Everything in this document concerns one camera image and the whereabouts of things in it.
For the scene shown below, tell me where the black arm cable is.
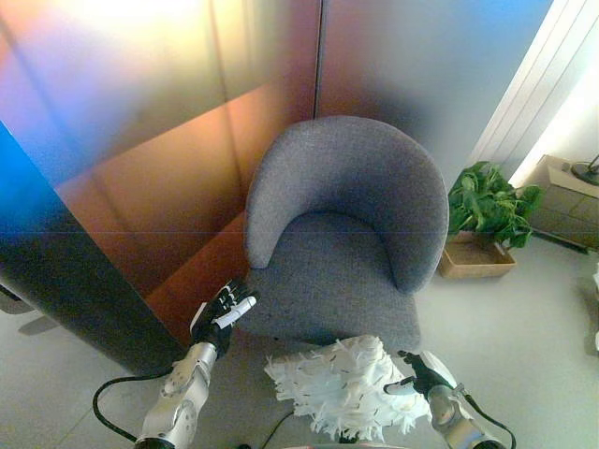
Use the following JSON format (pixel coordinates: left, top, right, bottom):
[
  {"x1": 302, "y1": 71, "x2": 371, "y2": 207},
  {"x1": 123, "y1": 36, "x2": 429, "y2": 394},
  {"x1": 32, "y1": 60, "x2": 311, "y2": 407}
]
[
  {"x1": 92, "y1": 369, "x2": 175, "y2": 442},
  {"x1": 461, "y1": 396, "x2": 517, "y2": 449}
]

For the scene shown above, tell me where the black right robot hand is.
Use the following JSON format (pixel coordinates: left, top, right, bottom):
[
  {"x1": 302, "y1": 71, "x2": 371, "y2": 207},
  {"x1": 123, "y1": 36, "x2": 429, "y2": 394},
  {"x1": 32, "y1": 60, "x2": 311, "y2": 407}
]
[{"x1": 383, "y1": 350, "x2": 456, "y2": 399}]

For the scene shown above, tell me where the thin black floor cable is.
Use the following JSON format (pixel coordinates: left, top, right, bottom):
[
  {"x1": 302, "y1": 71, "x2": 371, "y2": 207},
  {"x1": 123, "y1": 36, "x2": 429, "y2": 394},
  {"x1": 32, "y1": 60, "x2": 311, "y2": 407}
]
[{"x1": 267, "y1": 414, "x2": 294, "y2": 449}]

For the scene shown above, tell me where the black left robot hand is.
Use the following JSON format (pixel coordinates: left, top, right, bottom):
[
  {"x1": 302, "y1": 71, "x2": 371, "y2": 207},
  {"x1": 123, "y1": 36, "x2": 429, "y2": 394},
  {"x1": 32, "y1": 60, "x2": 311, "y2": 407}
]
[{"x1": 189, "y1": 276, "x2": 260, "y2": 351}]

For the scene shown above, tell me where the dark lamp base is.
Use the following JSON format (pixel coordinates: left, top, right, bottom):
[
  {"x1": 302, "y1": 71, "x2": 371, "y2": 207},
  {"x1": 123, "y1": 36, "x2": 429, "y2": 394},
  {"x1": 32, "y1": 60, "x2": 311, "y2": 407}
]
[{"x1": 569, "y1": 153, "x2": 599, "y2": 182}]

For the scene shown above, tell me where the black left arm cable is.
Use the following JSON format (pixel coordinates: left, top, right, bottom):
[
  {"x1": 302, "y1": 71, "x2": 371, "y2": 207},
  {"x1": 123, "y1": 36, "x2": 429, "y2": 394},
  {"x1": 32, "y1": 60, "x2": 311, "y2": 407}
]
[{"x1": 92, "y1": 369, "x2": 175, "y2": 442}]

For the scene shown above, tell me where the white feather duster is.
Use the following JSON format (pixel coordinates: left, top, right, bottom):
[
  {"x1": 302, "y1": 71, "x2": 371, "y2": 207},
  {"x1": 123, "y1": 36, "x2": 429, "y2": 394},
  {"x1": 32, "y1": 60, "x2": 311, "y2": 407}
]
[{"x1": 263, "y1": 334, "x2": 435, "y2": 443}]

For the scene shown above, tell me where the green leafy potted plant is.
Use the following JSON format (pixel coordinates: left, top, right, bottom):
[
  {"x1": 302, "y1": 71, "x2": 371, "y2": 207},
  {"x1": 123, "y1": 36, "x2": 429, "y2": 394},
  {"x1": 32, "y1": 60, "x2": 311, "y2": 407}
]
[{"x1": 447, "y1": 160, "x2": 545, "y2": 256}]

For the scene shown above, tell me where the beige low cabinet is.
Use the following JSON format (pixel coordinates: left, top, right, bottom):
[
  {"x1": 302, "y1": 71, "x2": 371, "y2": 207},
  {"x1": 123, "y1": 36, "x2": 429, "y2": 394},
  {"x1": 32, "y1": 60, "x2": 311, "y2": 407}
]
[{"x1": 513, "y1": 153, "x2": 599, "y2": 254}]

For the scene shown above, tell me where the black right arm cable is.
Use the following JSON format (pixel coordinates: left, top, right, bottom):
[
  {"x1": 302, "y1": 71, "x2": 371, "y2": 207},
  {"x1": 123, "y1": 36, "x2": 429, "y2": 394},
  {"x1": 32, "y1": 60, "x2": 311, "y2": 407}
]
[{"x1": 461, "y1": 396, "x2": 517, "y2": 449}]

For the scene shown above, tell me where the grey fabric tub armchair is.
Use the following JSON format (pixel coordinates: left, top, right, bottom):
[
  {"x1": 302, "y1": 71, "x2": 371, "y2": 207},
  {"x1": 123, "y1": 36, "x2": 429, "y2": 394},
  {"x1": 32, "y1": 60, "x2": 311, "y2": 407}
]
[{"x1": 232, "y1": 116, "x2": 451, "y2": 353}]

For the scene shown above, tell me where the dark curved partition panel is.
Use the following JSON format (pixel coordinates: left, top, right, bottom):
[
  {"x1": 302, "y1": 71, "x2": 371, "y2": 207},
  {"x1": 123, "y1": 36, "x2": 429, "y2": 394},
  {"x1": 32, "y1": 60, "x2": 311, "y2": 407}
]
[{"x1": 0, "y1": 117, "x2": 193, "y2": 376}]

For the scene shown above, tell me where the grey furniture foot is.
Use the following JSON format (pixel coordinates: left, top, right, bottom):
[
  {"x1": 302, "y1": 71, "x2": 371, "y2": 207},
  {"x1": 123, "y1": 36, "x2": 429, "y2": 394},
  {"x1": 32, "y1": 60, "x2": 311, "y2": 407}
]
[{"x1": 0, "y1": 283, "x2": 33, "y2": 318}]

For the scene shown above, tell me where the shallow wooden planter box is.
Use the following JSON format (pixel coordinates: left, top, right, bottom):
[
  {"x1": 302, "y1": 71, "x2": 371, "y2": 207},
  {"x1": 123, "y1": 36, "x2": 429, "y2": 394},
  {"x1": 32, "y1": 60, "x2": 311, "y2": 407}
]
[{"x1": 436, "y1": 230, "x2": 519, "y2": 281}]

